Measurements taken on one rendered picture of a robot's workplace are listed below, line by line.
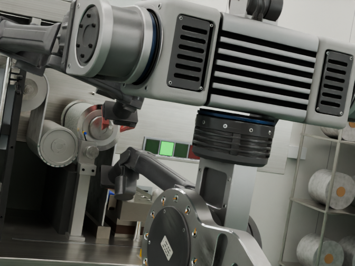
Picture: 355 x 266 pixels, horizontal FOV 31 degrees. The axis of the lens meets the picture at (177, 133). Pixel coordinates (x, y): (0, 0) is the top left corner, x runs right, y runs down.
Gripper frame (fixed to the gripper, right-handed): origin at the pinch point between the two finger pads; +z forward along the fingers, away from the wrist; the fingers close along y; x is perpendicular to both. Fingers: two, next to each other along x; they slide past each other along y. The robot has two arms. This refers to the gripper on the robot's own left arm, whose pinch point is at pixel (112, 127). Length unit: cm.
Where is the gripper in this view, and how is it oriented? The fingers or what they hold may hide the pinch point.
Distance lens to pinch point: 201.9
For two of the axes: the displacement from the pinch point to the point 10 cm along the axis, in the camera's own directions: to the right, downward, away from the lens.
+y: 9.1, 1.3, 3.8
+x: -1.1, -8.3, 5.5
